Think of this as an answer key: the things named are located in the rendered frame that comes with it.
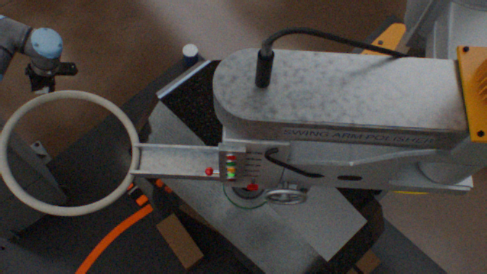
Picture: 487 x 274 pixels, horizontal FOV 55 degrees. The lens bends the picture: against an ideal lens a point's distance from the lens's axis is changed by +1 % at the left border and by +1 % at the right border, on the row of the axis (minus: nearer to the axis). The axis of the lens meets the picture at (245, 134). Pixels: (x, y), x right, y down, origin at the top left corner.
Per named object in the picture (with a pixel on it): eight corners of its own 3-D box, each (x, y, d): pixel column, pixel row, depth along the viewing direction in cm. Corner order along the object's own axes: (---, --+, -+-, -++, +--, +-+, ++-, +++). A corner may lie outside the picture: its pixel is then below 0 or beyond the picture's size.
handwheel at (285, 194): (304, 181, 170) (310, 167, 156) (304, 208, 166) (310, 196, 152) (262, 179, 170) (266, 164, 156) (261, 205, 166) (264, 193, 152)
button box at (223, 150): (243, 176, 159) (246, 143, 133) (242, 183, 158) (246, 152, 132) (219, 175, 159) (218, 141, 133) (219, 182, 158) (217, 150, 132)
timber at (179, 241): (159, 230, 272) (156, 225, 261) (175, 217, 275) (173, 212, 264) (188, 272, 263) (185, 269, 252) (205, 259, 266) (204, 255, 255)
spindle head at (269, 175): (319, 140, 180) (346, 81, 139) (319, 195, 171) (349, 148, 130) (227, 135, 180) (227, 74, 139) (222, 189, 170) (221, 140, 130)
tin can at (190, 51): (182, 56, 322) (181, 45, 310) (196, 53, 324) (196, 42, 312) (185, 68, 318) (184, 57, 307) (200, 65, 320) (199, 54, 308)
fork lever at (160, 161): (311, 147, 183) (313, 142, 178) (311, 194, 175) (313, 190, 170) (138, 139, 185) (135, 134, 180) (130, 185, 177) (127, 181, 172)
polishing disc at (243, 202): (257, 217, 191) (257, 216, 190) (214, 191, 195) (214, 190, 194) (282, 175, 199) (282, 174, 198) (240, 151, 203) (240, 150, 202)
